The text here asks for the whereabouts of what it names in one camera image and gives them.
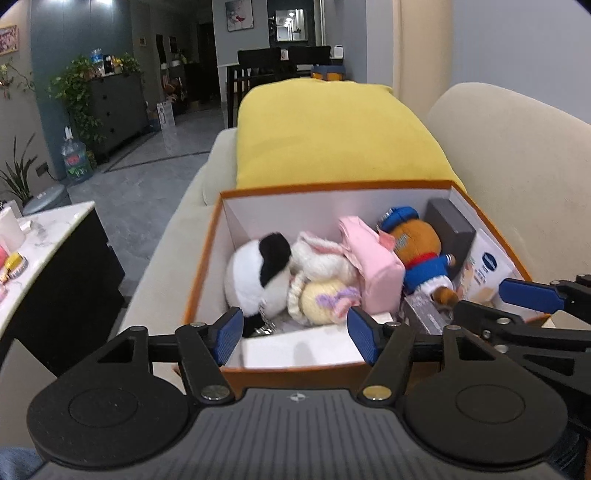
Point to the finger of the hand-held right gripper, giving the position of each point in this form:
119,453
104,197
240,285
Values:
485,316
526,293

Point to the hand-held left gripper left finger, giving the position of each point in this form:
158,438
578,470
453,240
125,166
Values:
228,332

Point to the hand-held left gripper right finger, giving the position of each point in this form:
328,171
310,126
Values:
364,332

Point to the white lotion tube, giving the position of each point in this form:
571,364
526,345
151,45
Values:
485,263

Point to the panda plush toy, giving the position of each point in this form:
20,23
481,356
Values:
249,281

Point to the maroon card box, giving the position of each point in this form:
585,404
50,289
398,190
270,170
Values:
425,314

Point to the pink pouch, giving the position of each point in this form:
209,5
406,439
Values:
376,272

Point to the orange cardboard box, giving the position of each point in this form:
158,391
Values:
300,350

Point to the white crochet bunny doll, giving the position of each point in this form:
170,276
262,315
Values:
323,263

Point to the grey small box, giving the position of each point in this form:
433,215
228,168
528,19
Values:
455,230

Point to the bear doll with blue cap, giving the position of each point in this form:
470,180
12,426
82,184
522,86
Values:
415,240

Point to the beige fabric sofa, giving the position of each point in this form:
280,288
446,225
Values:
508,152

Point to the marble top coffee table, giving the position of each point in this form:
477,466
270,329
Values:
55,286

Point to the yellow pillow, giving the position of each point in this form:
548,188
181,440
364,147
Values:
332,138

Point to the white floor sign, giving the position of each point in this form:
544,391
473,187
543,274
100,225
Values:
165,116

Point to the large water jug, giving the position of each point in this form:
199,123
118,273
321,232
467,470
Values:
76,161

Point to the white cup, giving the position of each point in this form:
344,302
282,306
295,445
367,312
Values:
10,228

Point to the dark grey cabinet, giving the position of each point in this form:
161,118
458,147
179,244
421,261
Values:
120,110

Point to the person's left leg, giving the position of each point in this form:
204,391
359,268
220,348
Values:
18,464

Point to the potted leafy plant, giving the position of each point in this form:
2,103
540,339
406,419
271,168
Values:
18,177

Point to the orange and blue stool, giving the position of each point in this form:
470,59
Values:
328,73

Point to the trailing green plant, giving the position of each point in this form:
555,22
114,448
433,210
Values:
76,92

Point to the framed wall picture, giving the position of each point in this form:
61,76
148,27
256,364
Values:
240,14

